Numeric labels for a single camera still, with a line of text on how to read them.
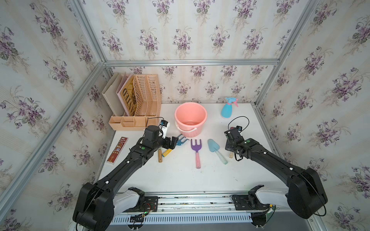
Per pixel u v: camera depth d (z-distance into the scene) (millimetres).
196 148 930
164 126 717
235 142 649
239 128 762
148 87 1088
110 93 859
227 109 1069
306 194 400
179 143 948
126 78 959
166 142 726
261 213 708
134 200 615
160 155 884
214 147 952
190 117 1112
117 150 905
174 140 733
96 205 386
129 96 962
